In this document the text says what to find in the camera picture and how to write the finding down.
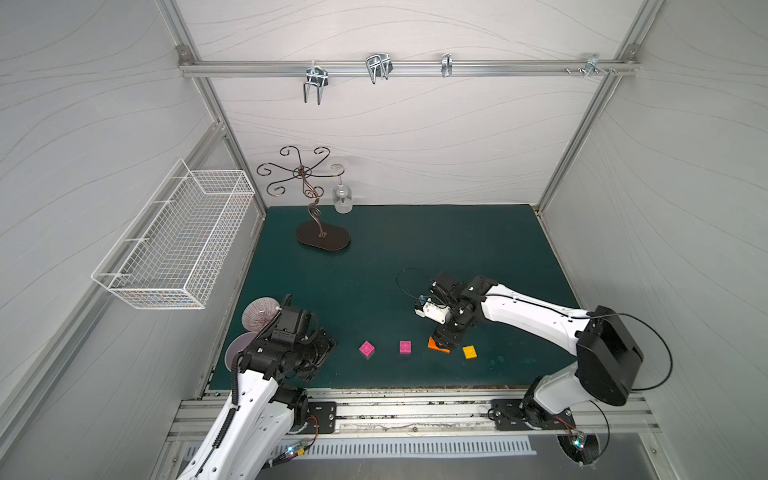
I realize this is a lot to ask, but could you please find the orange lego brick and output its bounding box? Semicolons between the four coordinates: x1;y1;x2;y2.
428;337;451;353

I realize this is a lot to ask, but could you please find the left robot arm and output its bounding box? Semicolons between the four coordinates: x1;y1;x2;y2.
179;303;336;479

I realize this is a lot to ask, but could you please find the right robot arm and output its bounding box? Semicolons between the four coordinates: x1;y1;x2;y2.
414;273;644;430

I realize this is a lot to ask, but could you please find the yellow lego brick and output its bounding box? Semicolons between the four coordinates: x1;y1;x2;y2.
462;345;477;360

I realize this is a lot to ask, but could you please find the purple plate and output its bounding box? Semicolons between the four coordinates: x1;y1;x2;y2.
224;332;258;371

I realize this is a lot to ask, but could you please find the green table mat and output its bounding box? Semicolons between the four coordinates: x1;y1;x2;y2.
236;205;576;388

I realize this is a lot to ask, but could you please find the white vent strip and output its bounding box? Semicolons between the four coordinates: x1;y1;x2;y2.
299;435;537;460

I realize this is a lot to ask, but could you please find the brown metal cup stand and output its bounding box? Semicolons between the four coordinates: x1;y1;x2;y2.
256;145;351;253

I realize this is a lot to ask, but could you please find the metal hook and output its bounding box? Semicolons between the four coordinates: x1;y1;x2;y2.
441;53;453;78
564;53;618;78
303;66;329;105
365;53;393;84

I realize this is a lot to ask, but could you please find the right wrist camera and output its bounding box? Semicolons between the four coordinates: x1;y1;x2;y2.
414;297;452;325

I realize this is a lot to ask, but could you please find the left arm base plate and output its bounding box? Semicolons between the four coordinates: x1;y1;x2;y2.
300;400;337;435

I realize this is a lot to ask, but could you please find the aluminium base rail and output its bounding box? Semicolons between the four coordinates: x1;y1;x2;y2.
167;388;661;438

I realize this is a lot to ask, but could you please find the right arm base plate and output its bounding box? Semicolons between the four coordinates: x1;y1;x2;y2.
487;398;576;431

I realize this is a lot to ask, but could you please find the white wire basket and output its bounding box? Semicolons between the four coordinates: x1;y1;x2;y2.
91;159;255;310

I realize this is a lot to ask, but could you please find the aluminium top rail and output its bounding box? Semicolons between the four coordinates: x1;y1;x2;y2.
179;57;641;79

